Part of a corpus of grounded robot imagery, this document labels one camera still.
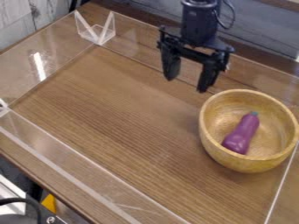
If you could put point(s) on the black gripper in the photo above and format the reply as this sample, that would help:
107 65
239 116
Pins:
175 48

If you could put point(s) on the purple toy eggplant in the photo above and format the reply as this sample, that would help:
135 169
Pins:
238 140

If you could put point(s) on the brown wooden bowl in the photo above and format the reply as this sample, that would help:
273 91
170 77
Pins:
274 141

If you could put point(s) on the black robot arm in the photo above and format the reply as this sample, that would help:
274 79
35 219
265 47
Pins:
195 42

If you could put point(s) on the clear acrylic corner bracket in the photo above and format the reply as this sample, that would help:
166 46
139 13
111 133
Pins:
98 34

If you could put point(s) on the clear acrylic enclosure wall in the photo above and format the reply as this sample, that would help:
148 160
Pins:
106 133

